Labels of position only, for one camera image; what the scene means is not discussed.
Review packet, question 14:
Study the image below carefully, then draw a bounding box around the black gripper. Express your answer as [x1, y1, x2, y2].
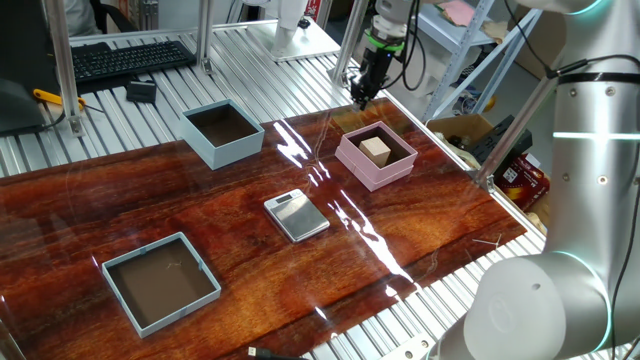
[350, 47, 396, 111]

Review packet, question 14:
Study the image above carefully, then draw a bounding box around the light wooden cube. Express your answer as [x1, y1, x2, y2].
[358, 135, 392, 169]

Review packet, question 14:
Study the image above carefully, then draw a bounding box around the pink cardboard box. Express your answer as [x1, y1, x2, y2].
[334, 120, 419, 193]

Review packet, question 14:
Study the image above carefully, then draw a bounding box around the open cardboard box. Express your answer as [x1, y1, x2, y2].
[426, 113, 496, 151]

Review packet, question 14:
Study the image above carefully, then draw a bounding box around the deep light blue box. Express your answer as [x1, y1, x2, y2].
[178, 98, 266, 171]

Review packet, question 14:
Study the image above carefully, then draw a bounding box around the red printed box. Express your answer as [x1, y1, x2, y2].
[493, 153, 552, 212]

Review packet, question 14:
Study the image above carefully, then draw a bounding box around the small black box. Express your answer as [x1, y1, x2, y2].
[125, 79, 158, 105]

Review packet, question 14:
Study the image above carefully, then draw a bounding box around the shallow light blue box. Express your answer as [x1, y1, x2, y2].
[101, 231, 222, 340]

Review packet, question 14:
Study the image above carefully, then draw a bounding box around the pink cloth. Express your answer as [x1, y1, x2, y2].
[439, 0, 476, 27]

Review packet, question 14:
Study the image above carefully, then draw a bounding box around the silver digital scale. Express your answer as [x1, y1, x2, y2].
[263, 188, 332, 245]

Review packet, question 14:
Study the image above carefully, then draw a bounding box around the black power strip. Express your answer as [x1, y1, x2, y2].
[469, 114, 534, 166]

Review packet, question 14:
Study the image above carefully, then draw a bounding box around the beige crumpled cloth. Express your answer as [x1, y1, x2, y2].
[482, 19, 509, 45]

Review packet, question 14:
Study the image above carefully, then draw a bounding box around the black keyboard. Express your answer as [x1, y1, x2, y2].
[69, 39, 197, 85]

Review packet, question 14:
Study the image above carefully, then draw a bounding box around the wood grain table mat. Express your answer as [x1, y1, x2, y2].
[0, 97, 530, 360]

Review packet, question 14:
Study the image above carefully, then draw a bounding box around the black office chair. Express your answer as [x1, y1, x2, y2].
[88, 0, 140, 35]

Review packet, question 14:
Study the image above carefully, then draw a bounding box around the person in light shirt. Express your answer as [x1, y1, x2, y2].
[62, 0, 104, 37]

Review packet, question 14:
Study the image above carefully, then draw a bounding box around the black monitor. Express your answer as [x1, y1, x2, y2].
[0, 0, 64, 137]

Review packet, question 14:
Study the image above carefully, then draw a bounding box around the white shelf frame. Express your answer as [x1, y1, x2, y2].
[422, 0, 544, 121]

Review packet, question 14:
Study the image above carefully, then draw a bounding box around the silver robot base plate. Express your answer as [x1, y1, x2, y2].
[377, 332, 437, 360]

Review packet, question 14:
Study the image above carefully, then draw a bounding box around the black USB cable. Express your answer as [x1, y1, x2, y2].
[247, 345, 306, 360]

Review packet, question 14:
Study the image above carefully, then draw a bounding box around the yellow handled tool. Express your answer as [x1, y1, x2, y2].
[32, 88, 106, 114]

